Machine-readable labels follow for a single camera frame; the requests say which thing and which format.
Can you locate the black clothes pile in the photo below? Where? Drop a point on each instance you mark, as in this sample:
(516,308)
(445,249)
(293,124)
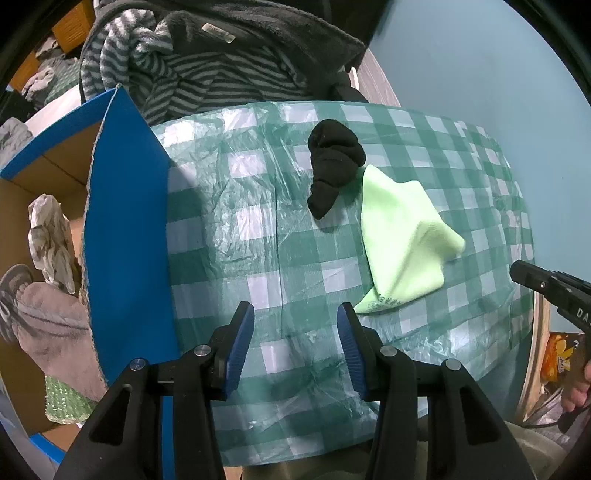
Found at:
(14,106)

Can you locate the grey sock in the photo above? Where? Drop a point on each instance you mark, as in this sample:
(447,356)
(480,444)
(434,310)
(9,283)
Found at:
(55,323)

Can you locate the blue cardboard box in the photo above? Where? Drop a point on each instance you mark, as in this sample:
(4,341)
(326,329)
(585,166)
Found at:
(129,230)

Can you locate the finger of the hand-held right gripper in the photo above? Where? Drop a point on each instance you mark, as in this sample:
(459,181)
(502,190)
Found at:
(531,277)

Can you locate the white glove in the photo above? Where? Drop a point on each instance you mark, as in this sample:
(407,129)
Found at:
(46,235)

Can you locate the clear plastic bag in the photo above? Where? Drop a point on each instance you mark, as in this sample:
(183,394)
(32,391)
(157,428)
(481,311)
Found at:
(542,397)

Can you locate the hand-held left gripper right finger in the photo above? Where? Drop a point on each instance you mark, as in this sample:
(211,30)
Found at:
(348,350)

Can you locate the dark grey fleece robe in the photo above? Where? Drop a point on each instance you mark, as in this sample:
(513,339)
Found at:
(277,32)

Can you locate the person's right hand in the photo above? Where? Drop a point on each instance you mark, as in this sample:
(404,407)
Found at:
(577,397)

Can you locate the grey clothes pile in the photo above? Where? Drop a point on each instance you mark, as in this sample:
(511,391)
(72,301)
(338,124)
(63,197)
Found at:
(41,78)

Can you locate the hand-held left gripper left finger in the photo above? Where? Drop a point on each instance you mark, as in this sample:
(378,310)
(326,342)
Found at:
(240,341)

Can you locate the black sock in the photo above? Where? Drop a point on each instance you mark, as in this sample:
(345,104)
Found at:
(332,161)

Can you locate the white pillow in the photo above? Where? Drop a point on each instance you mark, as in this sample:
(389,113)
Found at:
(55,115)

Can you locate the grey puffer jacket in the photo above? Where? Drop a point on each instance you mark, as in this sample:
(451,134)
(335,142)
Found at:
(14,134)

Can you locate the white blue sock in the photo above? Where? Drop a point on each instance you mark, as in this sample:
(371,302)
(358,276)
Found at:
(14,295)

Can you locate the orange snack bag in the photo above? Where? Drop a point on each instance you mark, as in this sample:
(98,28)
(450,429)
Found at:
(554,360)

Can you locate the green sparkly sponge cloth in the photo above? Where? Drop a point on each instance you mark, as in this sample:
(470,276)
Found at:
(64,401)

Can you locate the wooden louvred wardrobe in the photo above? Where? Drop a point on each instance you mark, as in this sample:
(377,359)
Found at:
(74,23)

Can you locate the light green microfibre cloth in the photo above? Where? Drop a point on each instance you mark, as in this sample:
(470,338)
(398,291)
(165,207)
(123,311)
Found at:
(401,240)

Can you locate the green checked plastic tablecloth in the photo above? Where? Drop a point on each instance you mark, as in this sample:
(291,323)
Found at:
(277,254)

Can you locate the green checked blanket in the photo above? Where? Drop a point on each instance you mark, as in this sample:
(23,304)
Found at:
(64,78)

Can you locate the grey striped fleece robe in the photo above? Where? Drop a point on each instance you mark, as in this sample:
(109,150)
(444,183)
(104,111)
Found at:
(207,74)

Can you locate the black hanging coat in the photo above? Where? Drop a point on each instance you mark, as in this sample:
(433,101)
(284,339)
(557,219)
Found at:
(376,18)

